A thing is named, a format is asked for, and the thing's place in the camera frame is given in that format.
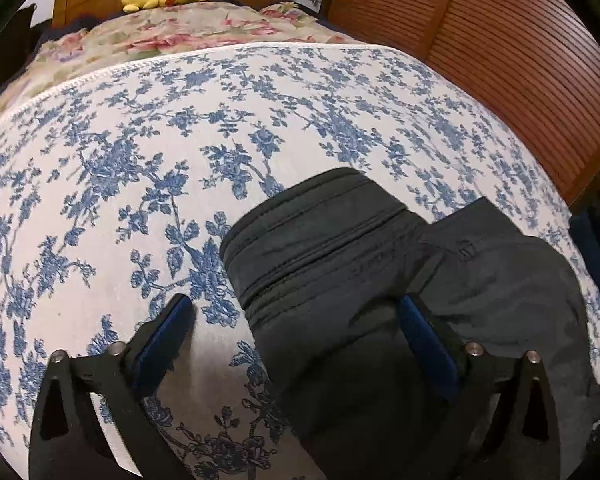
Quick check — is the black garment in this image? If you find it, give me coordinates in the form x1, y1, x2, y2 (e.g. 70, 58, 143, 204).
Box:
220, 168, 600, 479

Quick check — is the pink floral quilt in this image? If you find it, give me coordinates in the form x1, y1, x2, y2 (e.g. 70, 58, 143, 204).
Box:
0, 0, 358, 117

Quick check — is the brown louvered wardrobe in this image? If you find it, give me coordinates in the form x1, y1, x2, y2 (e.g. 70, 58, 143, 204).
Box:
321, 0, 600, 207

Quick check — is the blue floral white bedspread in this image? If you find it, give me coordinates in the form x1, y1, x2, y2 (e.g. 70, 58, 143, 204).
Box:
0, 42, 600, 479

